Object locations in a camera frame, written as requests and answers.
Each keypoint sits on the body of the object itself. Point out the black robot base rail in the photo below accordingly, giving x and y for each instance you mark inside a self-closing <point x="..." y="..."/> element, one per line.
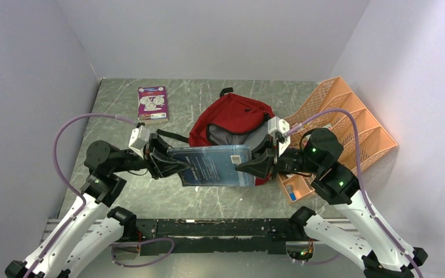
<point x="270" y="235"/>

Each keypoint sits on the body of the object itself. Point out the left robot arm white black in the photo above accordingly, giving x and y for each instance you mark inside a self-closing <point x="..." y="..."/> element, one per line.
<point x="92" y="224"/>

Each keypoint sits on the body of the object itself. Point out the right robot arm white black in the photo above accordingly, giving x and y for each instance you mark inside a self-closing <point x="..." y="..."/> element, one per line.
<point x="378" y="251"/>

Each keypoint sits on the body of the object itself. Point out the purple puzzle book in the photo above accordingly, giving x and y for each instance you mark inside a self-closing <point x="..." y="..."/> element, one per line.
<point x="152" y="104"/>

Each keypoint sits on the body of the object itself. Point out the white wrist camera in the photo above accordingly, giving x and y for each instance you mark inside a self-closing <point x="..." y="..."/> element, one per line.
<point x="277" y="129"/>
<point x="139" y="138"/>

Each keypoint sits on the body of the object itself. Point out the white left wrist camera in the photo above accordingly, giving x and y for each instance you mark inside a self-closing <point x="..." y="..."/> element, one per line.
<point x="139" y="138"/>

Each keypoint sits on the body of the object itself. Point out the red student backpack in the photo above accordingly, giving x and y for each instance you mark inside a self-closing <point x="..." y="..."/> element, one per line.
<point x="231" y="120"/>

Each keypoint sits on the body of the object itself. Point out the blue paperback book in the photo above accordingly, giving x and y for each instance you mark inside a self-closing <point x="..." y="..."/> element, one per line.
<point x="214" y="165"/>

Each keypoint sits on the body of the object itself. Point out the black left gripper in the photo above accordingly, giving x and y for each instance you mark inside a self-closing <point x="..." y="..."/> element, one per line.
<point x="155" y="153"/>

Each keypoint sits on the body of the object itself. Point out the blue glue stick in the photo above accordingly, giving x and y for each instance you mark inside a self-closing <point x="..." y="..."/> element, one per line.
<point x="290" y="191"/>

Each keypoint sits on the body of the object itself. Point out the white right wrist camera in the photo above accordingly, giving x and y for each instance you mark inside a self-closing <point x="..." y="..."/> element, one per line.
<point x="277" y="129"/>

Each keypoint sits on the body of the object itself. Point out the orange plastic desk organizer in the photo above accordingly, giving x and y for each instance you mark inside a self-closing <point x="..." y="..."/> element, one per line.
<point x="364" y="139"/>

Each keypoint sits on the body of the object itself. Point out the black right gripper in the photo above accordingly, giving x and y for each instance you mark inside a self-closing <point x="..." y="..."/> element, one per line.
<point x="268" y="163"/>

